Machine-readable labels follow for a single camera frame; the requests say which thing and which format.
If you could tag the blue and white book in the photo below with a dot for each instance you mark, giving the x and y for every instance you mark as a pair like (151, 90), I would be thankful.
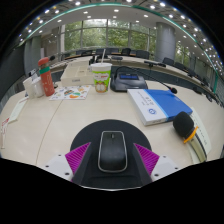
(166, 103)

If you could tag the black silver-trimmed computer mouse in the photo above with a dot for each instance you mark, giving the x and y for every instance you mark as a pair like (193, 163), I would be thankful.
(112, 153)

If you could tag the round ceiling lights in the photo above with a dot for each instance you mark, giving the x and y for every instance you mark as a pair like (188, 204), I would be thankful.
(77, 3)

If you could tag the dark office chairs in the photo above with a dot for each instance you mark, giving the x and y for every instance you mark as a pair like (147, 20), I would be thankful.
(142, 54)

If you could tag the far desk microphone units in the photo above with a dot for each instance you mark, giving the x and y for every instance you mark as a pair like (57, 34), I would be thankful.
(116, 57)

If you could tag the green and white drink cup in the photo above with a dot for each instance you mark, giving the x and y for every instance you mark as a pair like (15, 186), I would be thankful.
(101, 80)

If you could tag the white printed booklet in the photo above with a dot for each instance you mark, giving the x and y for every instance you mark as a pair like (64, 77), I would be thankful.
(18, 110)

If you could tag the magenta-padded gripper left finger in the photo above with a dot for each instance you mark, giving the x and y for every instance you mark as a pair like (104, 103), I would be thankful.
(59, 165)

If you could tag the white cardboard box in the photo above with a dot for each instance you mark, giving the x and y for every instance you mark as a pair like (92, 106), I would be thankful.
(76, 75)

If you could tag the white paper sheet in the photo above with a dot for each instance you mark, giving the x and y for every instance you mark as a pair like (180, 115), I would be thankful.
(203, 136)

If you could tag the white paper cup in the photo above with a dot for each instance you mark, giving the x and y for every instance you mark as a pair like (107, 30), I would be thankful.
(28, 87)

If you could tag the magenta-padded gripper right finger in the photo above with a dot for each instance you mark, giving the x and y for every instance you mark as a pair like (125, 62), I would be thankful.
(164, 165)

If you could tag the white lidded mug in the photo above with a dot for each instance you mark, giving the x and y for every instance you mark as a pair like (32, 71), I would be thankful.
(38, 88)

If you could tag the colourful sticker sheet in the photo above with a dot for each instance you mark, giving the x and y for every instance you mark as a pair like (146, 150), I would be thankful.
(70, 92)

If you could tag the long curved conference desk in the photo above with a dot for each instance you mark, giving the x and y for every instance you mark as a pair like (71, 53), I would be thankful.
(136, 62)

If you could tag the black gooseneck conference microphone unit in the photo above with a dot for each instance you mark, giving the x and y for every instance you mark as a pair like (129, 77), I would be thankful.
(128, 83)

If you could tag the red bottle with green band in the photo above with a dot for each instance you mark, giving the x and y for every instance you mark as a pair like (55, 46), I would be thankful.
(47, 81)

